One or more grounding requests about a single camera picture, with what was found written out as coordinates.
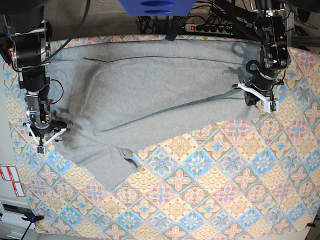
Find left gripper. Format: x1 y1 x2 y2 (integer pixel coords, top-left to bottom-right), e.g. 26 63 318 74
241 73 280 106

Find white drawer cabinet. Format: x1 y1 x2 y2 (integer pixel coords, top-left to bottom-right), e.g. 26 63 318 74
0 198 33 240

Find red white labels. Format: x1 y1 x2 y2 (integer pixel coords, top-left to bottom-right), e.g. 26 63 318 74
0 165 25 198

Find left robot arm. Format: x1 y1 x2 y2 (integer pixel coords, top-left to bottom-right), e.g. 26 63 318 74
237 0 291 113

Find blue clamp bottom left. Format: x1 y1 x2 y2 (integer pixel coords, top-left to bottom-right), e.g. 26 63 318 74
21 214 45 240

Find red clamp bottom right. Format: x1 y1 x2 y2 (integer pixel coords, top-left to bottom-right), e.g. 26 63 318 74
306 222 316 228

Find white power strip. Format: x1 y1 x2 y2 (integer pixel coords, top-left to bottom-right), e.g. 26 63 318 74
184 23 234 35

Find grey T-shirt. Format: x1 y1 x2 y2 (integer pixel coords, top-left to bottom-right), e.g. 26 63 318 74
48 40 260 190

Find black brush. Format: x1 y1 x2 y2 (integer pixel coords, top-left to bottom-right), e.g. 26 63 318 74
165 16 187 42

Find blue clamp top left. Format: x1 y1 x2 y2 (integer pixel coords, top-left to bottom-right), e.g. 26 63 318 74
0 26 14 66

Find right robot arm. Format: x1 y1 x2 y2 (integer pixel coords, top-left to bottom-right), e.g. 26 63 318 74
0 0 69 146

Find blue clamp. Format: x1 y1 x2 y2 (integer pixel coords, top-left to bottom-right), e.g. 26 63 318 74
21 214 45 240
0 26 14 66

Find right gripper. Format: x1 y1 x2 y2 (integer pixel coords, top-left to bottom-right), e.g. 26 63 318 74
24 92 71 143

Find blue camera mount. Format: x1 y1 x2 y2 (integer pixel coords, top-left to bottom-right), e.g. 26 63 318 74
118 0 196 17

